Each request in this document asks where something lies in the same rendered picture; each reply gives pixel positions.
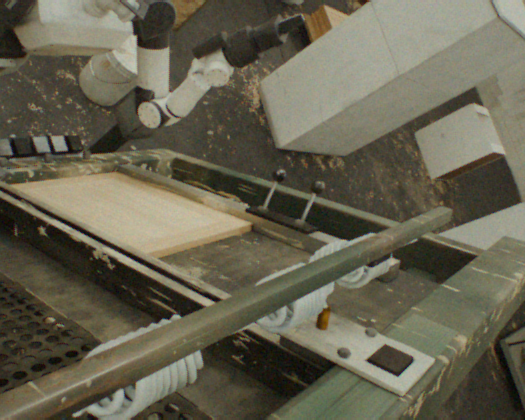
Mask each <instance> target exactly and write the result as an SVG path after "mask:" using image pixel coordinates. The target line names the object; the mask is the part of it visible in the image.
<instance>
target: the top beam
mask: <svg viewBox="0 0 525 420"><path fill-rule="evenodd" d="M524 300H525V241H523V240H518V239H515V238H512V237H509V236H506V235H505V236H503V237H502V238H501V239H500V240H497V241H496V243H495V244H493V245H492V246H490V247H489V248H488V249H486V251H485V252H482V253H481V254H480V255H479V256H478V257H477V258H475V259H474V260H472V261H471V262H470V263H469V264H467V265H465V266H464V268H462V269H461V270H459V271H458V272H457V273H456V274H454V275H453V276H451V277H450V278H449V279H447V281H446V282H443V283H442V284H441V285H440V286H439V287H438V288H436V289H435V290H433V291H432V292H431V293H430V294H428V295H426V296H425V297H424V299H422V300H420V301H419V302H418V303H417V304H415V305H414V306H412V307H411V308H410V309H408V310H407V312H404V313H403V314H402V315H401V316H400V317H399V318H397V319H395V320H394V321H393V322H392V323H390V324H389V325H387V326H386V327H385V328H384V329H383V330H382V331H379V332H378V334H380V335H382V336H386V337H388V338H389V339H392V340H394V341H396V342H400V343H401V344H404V345H406V346H407V347H411V348H413V349H415V350H417V351H418V352H423V354H425V355H427V356H429V357H431V358H432V357H433V358H434V360H435V361H434V363H433V365H432V366H431V367H430V368H429V369H428V370H427V371H426V372H425V374H424V375H422V377H421V378H420V379H419V380H418V381H416V383H415V384H414V385H413V386H412V387H411V388H410V390H409V391H408V392H406V393H405V394H404V396H403V397H401V396H399V395H398V394H396V393H393V392H392V391H389V390H388V389H386V388H384V387H381V386H379V385H377V384H376V383H374V382H371V381H369V380H367V379H365V377H361V376H359V375H358V374H356V373H354V371H350V370H348V369H347V368H345V367H343V366H340V365H338V364H336V366H333V367H332V368H331V370H329V371H328V372H325V374H324V375H322V376H321V377H320V378H318V379H317V380H315V381H314V382H313V383H311V384H310V385H309V386H307V388H306V389H303V390H302V391H301V392H300V393H299V394H297V395H295V397H293V398H292V399H291V400H289V401H288V402H286V403H285V404H284V405H283V406H281V407H279V408H278V409H277V411H275V412H273V413H272V414H271V415H270V416H268V417H266V418H265V419H264V420H432V418H434V417H435V415H436V413H437V412H438V411H439V410H440V409H441V407H442V406H443V404H444V403H445V402H446V401H447V400H448V398H449V396H450V395H452V394H453V392H454V390H455V389H456V388H457V387H458V385H459V384H460V383H461V381H462V380H463V379H464V378H465V376H466V375H467V373H469V372H470V370H471V368H472V367H473V366H474V365H475V364H476V362H477V361H478V359H479V358H480V357H481V356H482V354H483V353H484V351H485V350H486V349H488V346H489V345H490V344H491V343H492V342H493V341H494V338H496V336H497V335H498V334H499V332H500V331H501V330H502V328H503V327H504V326H505V324H506V323H507V322H508V320H510V317H511V316H512V315H514V313H515V312H516V309H518V308H519V306H520V305H521V303H522V302H523V301H524Z"/></svg>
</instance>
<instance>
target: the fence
mask: <svg viewBox="0 0 525 420"><path fill-rule="evenodd" d="M117 172H119V173H122V174H123V175H129V176H130V177H133V178H135V179H137V180H140V181H144V182H146V183H148V184H151V185H153V186H155V187H160V188H162V189H164V190H166V191H169V192H171V193H176V194H178V195H180V196H182V197H185V198H187V199H191V200H194V201H196V202H198V203H200V204H203V205H207V206H210V207H212V208H214V209H217V210H218V211H221V212H225V213H228V214H230V215H232V216H235V217H236V218H242V219H243V220H246V221H248V222H250V223H253V224H254V228H253V230H255V231H257V232H260V233H261V234H264V235H266V236H271V237H272V238H275V239H277V240H279V241H281V242H286V243H288V244H290V245H292V246H295V247H296V248H302V249H303V250H306V251H308V252H310V253H312V254H315V252H316V251H318V250H320V248H322V247H324V246H327V245H328V244H329V243H333V242H337V241H338V242H341V241H342V240H341V239H338V238H336V237H333V236H329V235H326V234H324V233H321V232H319V231H317V232H314V233H312V234H309V235H306V234H303V233H302V232H299V231H296V230H292V229H290V228H287V227H285V226H283V225H280V224H276V223H273V222H271V221H268V220H266V219H264V218H260V217H257V216H254V215H252V214H250V213H248V212H245V209H246V208H248V207H249V206H248V205H242V204H240V203H237V202H236V201H233V200H230V199H225V198H224V197H221V196H218V195H216V194H214V193H209V192H206V191H204V190H202V189H200V188H197V187H192V186H190V185H188V184H185V183H182V182H180V181H176V180H173V179H170V178H168V177H166V176H164V175H158V174H157V173H154V172H152V171H149V170H146V169H142V168H140V167H137V166H135V165H133V164H123V165H118V167H117ZM392 259H393V258H392ZM393 260H394V261H393V262H391V265H390V267H389V269H388V271H386V272H385V273H384V274H381V275H379V277H376V278H379V279H380V280H383V281H385V282H387V283H388V282H390V280H392V279H394V278H395V277H397V272H398V269H399V265H400V260H398V259H393Z"/></svg>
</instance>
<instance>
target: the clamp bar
mask: <svg viewBox="0 0 525 420"><path fill-rule="evenodd" d="M0 227H2V229H6V230H7V231H8V232H10V233H11V234H14V235H16V236H18V237H19V238H20V239H22V240H24V241H26V242H28V243H29V244H30V245H32V246H34V247H36V248H38V249H39V250H40V251H42V252H45V253H46V254H47V255H49V256H51V258H55V259H56V260H57V261H59V262H61V263H62V264H65V265H66V266H67V267H69V268H70V269H72V270H75V271H76V272H78V273H79V274H80V275H82V276H84V277H86V278H88V279H89V280H90V281H92V282H94V283H96V284H98V285H99V286H101V287H102V288H103V289H107V291H109V292H111V293H113V295H117V296H118V297H119V298H121V299H122V300H124V301H127V302H128V303H130V304H131V305H132V306H134V307H136V308H138V309H140V310H141V311H142V312H144V313H147V314H148V315H150V316H151V317H153V318H154V319H157V320H159V322H160V321H161V320H162V319H167V320H170V319H171V318H172V316H173V315H174V314H176V315H179V316H180V317H184V316H186V315H188V314H192V313H194V312H196V311H198V310H200V309H202V308H206V307H208V306H210V305H212V304H214V303H216V302H220V301H222V300H224V299H226V298H228V297H230V295H229V294H227V293H225V292H224V291H222V290H218V289H217V288H215V287H213V286H212V285H210V284H206V283H205V282H203V281H201V280H200V279H198V278H194V277H193V276H191V275H189V274H188V273H185V272H182V271H180V270H178V269H176V268H175V267H173V266H170V265H168V264H166V263H164V262H163V261H161V260H158V259H156V258H154V257H152V256H151V255H149V254H146V253H144V252H142V251H141V250H139V249H137V248H134V247H132V246H130V245H129V244H127V243H125V242H123V241H119V240H117V239H116V238H114V237H112V236H111V235H107V234H106V233H104V232H102V231H100V230H99V229H95V228H94V227H92V226H90V225H89V224H87V223H83V222H82V221H80V220H78V219H77V218H75V217H72V216H70V215H68V214H67V213H65V212H63V211H59V210H57V209H56V208H54V207H52V206H50V205H47V204H45V203H44V202H42V201H40V200H37V199H35V198H34V197H32V196H30V195H29V194H25V193H23V192H22V191H20V190H18V189H17V188H13V187H12V186H10V185H8V184H7V183H5V182H2V181H0ZM354 243H356V242H349V241H345V240H342V241H341V242H338V241H337V242H333V243H329V244H328V245H327V246H324V247H322V248H320V250H318V251H316V252H315V254H314V256H312V257H310V260H309V262H308V263H310V262H312V261H314V260H318V259H320V258H322V257H324V255H325V256H326V255H328V254H332V253H334V252H336V250H337V251H338V250H340V249H342V248H346V247H348V246H350V245H352V244H354ZM335 249H336V250H335ZM330 252H331V253H330ZM384 344H387V345H389V346H391V347H395V348H396V349H398V350H400V351H402V352H404V353H407V354H409V355H411V356H413V357H414V358H413V361H412V364H411V365H410V366H409V367H408V368H407V369H406V370H405V371H404V372H403V373H402V374H401V375H400V376H399V377H397V376H394V375H392V374H390V373H388V372H387V371H383V370H382V369H380V368H378V367H377V366H375V365H371V364H370V363H368V362H367V358H368V357H370V356H371V355H372V354H374V353H375V352H376V351H377V349H379V348H381V347H382V346H383V345H384ZM205 349H207V350H209V351H211V352H212V353H213V354H215V355H218V356H219V357H221V358H222V359H224V360H225V361H228V362H230V364H232V365H234V366H236V367H238V368H240V369H241V370H242V371H244V372H247V373H248V374H249V375H251V376H253V377H254V378H257V379H259V380H260V381H261V382H263V383H264V384H267V385H268V386H270V387H272V388H273V389H276V390H278V392H280V393H282V394H283V395H286V396H287V397H289V398H290V399H292V398H293V397H295V395H297V394H299V393H300V392H301V391H302V390H303V389H306V388H307V386H309V385H310V384H311V383H313V382H314V381H315V380H317V379H318V378H320V377H321V376H322V375H324V374H325V372H328V371H329V370H331V368H332V367H333V366H336V364H338V365H340V366H343V367H345V368H347V369H348V370H350V371H354V373H356V374H358V375H359V376H361V377H365V379H367V380H369V381H371V382H374V383H376V384H377V385H379V386H381V387H384V388H386V389H388V390H389V391H392V392H393V393H396V394H398V395H399V396H401V397H403V396H404V394H405V393H406V392H408V391H409V390H410V388H411V387H412V386H413V385H414V384H415V383H416V381H418V380H419V379H420V378H421V377H422V375H424V374H425V372H426V371H427V370H428V369H429V368H430V367H431V366H432V365H433V363H434V361H435V360H434V358H433V357H432V358H431V357H429V356H427V355H425V354H423V352H418V351H417V350H415V349H413V348H411V347H407V346H406V345H404V344H401V343H400V342H396V341H394V340H392V339H389V338H388V337H386V336H382V335H380V334H378V331H376V330H375V329H374V328H371V327H368V328H365V327H363V326H361V325H358V324H355V323H354V322H352V321H350V320H349V319H348V320H346V319H344V318H343V317H341V316H339V315H337V314H333V313H331V307H330V306H328V305H327V304H326V303H325V306H324V308H323V310H322V312H321V313H320V314H317V315H314V316H313V317H312V318H310V319H308V320H305V321H303V322H302V323H301V324H299V325H298V326H296V327H295V328H293V329H291V330H290V331H289V332H286V333H270V332H266V331H265V330H263V329H261V328H260V326H259V325H258V324H257V323H256V322H254V326H251V327H249V328H247V329H245V330H242V331H240V332H236V333H234V334H231V335H229V336H227V337H225V338H222V339H220V340H218V341H217V342H215V343H212V344H210V345H208V346H207V347H205Z"/></svg>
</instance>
